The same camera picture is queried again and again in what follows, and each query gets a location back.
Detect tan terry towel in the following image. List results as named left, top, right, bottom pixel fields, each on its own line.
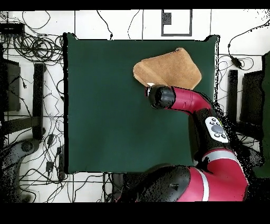
left=132, top=47, right=203, bottom=90

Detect flat black device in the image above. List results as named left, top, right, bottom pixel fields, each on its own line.
left=0, top=22, right=26, bottom=35

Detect dark green table cloth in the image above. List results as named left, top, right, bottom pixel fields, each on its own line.
left=63, top=32, right=220, bottom=175

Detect black power strip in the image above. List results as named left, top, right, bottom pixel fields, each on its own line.
left=56, top=145, right=65, bottom=180

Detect black power adapter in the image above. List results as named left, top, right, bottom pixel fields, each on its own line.
left=230, top=55, right=243, bottom=69

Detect black box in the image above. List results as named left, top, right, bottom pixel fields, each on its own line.
left=239, top=70, right=264, bottom=127
left=0, top=58, right=21, bottom=112

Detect dark green hanging cloth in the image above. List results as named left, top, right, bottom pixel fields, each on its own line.
left=252, top=50, right=270, bottom=179

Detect black cable with plug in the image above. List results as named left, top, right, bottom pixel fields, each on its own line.
left=96, top=10, right=114, bottom=40

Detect grey rectangular floor frame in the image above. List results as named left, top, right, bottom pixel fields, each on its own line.
left=161, top=9, right=193, bottom=37

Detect coiled black cables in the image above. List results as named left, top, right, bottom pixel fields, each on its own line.
left=12, top=33, right=64, bottom=64

